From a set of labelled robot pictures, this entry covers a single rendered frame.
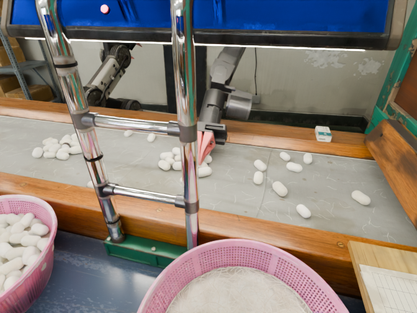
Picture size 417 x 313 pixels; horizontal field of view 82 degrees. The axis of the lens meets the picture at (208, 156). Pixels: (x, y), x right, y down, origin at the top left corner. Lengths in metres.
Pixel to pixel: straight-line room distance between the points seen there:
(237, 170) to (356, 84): 2.31
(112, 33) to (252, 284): 0.44
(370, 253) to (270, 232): 0.15
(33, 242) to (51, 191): 0.11
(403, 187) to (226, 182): 0.33
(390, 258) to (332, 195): 0.18
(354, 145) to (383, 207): 0.22
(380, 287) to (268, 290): 0.14
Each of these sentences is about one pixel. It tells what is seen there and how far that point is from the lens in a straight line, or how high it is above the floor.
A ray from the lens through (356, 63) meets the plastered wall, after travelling 2.76.
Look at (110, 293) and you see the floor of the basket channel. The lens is 0.50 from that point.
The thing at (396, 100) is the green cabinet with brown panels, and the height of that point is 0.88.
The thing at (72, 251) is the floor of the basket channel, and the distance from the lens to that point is 0.58.
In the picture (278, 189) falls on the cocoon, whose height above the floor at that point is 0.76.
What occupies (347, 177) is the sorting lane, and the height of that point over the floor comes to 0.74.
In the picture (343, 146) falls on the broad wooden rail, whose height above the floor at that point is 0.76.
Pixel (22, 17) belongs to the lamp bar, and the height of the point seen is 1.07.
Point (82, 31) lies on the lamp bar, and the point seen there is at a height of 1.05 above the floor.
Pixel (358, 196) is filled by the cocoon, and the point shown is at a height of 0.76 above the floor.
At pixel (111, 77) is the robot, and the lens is 1.23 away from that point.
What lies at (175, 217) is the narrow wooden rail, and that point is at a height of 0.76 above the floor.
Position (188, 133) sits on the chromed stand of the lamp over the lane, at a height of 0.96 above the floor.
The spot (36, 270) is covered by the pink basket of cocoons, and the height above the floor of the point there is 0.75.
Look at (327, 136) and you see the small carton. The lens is 0.74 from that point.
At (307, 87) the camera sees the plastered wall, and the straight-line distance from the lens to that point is 2.70.
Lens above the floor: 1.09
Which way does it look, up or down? 32 degrees down
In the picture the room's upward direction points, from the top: straight up
